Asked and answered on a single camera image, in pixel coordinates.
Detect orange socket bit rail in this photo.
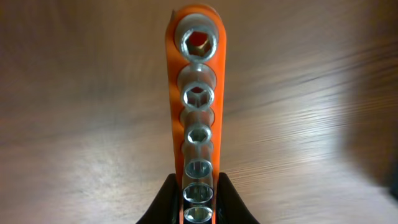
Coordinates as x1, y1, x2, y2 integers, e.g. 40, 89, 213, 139
165, 4, 227, 223

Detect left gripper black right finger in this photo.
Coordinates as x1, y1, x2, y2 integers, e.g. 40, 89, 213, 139
216, 172, 259, 224

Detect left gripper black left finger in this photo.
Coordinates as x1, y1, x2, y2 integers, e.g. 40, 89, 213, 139
137, 174, 180, 224

